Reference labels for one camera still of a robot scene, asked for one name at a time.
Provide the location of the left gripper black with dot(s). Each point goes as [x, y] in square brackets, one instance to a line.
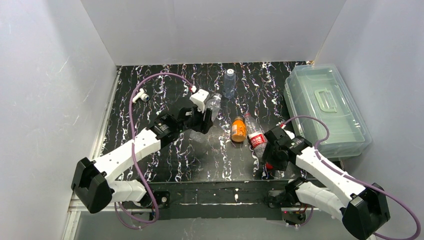
[205, 120]

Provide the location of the red label water bottle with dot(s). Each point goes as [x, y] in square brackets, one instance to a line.
[255, 135]

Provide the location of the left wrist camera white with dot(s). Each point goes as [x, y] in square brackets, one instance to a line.
[199, 99]

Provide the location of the white pipe fitting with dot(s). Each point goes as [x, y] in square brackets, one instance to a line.
[141, 95]

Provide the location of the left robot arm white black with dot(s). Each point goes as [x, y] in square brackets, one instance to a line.
[95, 181]

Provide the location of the orange juice bottle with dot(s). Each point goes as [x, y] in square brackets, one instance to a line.
[238, 130]

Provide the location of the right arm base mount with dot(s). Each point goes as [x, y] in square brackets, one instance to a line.
[294, 213]

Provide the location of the clear blue-tinted bottle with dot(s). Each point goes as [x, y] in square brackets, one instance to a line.
[229, 85]

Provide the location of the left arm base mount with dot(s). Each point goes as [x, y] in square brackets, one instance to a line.
[144, 209]

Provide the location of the clear plastic storage box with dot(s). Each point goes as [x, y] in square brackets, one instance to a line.
[317, 96]

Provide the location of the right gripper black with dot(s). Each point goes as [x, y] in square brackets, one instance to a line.
[269, 151]

